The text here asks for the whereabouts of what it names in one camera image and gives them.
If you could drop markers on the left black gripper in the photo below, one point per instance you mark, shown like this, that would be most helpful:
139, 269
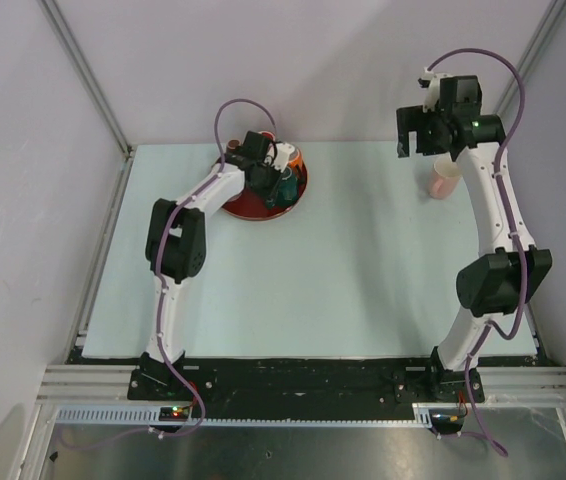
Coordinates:
264, 194

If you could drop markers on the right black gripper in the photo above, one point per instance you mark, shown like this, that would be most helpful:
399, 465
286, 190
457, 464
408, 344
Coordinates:
413, 118

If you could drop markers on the dark green mug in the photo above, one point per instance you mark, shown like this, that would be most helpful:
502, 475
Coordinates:
284, 192

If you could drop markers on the tall pink mug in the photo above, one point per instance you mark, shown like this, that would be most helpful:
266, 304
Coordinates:
445, 176

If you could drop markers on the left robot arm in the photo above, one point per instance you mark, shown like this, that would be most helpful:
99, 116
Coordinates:
176, 245

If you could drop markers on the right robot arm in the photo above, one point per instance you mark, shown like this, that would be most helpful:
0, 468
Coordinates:
509, 267

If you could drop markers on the large orange mug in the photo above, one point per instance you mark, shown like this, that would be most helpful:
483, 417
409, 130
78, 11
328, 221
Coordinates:
295, 160

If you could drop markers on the large red mug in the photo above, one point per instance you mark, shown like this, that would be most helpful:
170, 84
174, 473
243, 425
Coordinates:
270, 135

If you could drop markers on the brown patterned mug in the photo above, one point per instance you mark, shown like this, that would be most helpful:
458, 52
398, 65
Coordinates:
233, 145

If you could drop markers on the round red tray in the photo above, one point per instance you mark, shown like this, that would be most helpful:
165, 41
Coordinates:
249, 206

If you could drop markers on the small circuit board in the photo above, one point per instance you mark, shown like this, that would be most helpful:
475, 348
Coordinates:
174, 413

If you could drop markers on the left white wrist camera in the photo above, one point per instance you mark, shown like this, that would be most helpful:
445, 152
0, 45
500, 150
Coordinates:
280, 155

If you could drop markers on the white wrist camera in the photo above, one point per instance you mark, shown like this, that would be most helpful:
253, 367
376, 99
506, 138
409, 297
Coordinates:
430, 82
280, 155

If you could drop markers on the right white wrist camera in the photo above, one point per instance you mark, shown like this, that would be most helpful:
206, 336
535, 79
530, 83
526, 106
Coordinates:
430, 82

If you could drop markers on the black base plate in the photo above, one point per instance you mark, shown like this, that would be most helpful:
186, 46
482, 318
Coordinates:
315, 389

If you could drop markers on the aluminium frame rail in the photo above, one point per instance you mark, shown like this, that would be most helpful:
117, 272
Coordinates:
108, 385

